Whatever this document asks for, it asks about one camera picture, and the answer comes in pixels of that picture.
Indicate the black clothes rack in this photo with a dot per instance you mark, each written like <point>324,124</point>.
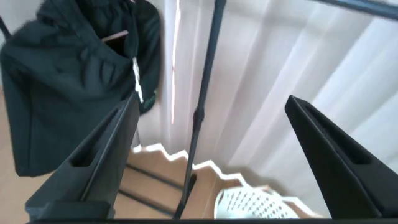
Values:
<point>205,77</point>

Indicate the black shorts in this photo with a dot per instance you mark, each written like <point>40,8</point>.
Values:
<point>62,93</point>

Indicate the beige curtain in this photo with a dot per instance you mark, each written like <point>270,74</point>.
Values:
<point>264,77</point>

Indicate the white laundry basket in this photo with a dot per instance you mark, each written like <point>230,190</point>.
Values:
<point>255,202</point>

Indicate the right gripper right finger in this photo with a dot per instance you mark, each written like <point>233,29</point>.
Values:
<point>348,186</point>

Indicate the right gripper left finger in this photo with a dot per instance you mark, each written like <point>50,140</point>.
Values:
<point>77,193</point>

